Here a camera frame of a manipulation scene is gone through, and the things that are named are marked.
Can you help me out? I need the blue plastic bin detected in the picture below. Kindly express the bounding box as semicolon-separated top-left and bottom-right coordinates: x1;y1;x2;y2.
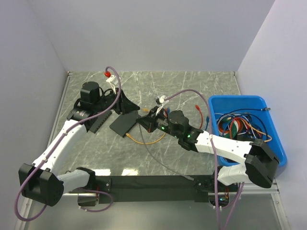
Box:
209;95;287;166

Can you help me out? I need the aluminium frame rail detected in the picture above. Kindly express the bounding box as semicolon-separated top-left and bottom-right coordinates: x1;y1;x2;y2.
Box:
25;176;280;195

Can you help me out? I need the blue ethernet cable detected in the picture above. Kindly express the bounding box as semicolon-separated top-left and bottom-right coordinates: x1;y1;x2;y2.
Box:
165;108;212;132

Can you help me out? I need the black cable in bin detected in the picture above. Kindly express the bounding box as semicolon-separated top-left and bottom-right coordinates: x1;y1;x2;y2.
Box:
217;107;271;135

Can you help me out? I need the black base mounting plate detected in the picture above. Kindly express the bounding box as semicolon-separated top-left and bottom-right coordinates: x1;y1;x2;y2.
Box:
90;175;214;203

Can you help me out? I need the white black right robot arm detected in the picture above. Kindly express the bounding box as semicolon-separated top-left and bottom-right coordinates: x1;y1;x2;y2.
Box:
136;107;280;191

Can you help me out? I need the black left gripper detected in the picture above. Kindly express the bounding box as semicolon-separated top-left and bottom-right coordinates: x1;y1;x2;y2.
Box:
94;88;140;115

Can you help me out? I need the orange cable in bin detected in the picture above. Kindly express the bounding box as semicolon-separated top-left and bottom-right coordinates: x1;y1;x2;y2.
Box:
229;117;273;144

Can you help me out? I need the white cable in bin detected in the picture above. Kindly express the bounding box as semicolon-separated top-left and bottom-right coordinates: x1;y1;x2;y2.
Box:
213;112;252;135

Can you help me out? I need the green cable coil in bin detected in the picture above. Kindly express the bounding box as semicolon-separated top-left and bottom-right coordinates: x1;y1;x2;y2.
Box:
220;119;240;144

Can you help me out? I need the red ethernet cable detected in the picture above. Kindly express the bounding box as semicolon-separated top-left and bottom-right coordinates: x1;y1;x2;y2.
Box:
195;104;205;130

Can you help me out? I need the yellow ethernet cable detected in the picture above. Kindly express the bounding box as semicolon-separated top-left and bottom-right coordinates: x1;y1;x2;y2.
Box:
126;108;166;145

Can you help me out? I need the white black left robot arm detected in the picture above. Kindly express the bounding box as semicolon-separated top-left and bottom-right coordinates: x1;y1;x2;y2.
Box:
18;81;124;207

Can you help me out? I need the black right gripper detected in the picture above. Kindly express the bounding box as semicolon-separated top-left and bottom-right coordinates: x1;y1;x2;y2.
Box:
137;106;181;139

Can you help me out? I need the black network switch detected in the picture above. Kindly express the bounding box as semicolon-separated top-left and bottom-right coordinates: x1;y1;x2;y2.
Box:
90;90;142;138

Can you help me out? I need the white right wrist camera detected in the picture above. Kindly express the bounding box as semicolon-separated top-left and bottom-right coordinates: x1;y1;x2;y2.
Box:
155;95;169;115

